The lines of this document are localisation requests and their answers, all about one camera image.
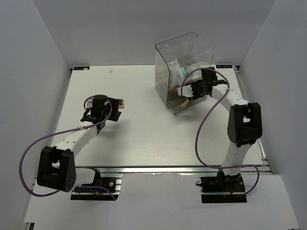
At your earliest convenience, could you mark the beige rose-gold lipstick pen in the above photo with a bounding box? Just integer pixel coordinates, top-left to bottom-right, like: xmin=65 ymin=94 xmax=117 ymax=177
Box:
xmin=180 ymin=99 xmax=189 ymax=107

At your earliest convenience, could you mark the beige makeup tube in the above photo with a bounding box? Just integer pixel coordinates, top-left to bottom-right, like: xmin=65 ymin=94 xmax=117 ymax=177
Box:
xmin=119 ymin=102 xmax=128 ymax=109

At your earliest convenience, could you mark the white blue sachet packet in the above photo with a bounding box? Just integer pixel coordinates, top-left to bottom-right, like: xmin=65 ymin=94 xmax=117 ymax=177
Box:
xmin=167 ymin=60 xmax=185 ymax=85

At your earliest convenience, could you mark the clear acrylic organizer box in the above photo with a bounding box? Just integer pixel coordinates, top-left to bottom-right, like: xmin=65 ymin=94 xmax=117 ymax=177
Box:
xmin=155 ymin=32 xmax=214 ymax=115

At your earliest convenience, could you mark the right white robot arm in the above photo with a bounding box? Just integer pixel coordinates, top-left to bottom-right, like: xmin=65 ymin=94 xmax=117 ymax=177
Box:
xmin=189 ymin=67 xmax=262 ymax=191

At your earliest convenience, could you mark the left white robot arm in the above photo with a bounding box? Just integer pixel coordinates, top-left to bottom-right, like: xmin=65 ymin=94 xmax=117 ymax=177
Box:
xmin=37 ymin=95 xmax=125 ymax=192

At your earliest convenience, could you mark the right blue table label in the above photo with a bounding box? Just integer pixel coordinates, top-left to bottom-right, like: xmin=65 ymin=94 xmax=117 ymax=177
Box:
xmin=215 ymin=64 xmax=233 ymax=69

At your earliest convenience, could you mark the blue table label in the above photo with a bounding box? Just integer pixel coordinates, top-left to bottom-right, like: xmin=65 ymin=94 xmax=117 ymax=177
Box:
xmin=72 ymin=66 xmax=90 ymax=71
xmin=215 ymin=64 xmax=233 ymax=69

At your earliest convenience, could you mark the left blue table label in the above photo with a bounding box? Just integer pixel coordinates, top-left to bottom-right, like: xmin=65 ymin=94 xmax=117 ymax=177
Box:
xmin=72 ymin=66 xmax=90 ymax=71

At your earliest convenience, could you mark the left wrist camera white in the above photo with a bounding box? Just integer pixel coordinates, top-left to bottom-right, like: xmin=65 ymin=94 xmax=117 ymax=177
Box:
xmin=85 ymin=98 xmax=93 ymax=109

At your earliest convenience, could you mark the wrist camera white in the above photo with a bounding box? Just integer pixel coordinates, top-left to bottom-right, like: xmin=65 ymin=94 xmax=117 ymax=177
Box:
xmin=177 ymin=84 xmax=194 ymax=98
xmin=85 ymin=98 xmax=93 ymax=109

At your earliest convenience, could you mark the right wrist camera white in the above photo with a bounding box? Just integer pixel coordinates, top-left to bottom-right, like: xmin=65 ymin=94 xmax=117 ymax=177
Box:
xmin=177 ymin=84 xmax=194 ymax=98

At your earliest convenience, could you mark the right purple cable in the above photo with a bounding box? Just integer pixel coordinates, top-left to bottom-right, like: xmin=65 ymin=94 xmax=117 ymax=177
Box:
xmin=180 ymin=68 xmax=260 ymax=197

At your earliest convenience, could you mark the purple cable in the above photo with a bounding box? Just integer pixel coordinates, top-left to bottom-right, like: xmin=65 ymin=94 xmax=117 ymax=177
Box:
xmin=19 ymin=95 xmax=118 ymax=201
xmin=180 ymin=68 xmax=260 ymax=197

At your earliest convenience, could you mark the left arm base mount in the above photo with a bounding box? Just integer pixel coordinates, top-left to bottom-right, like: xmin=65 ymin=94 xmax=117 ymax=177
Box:
xmin=71 ymin=167 xmax=122 ymax=201

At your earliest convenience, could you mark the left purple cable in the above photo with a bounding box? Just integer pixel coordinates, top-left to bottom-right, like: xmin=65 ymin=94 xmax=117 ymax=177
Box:
xmin=19 ymin=95 xmax=118 ymax=201

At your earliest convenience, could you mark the aluminium rail front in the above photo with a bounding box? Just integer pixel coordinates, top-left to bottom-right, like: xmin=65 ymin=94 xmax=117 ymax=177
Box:
xmin=71 ymin=138 xmax=272 ymax=174

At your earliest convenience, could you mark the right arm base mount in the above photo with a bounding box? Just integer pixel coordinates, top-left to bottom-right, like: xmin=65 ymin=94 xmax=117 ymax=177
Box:
xmin=195 ymin=177 xmax=247 ymax=204

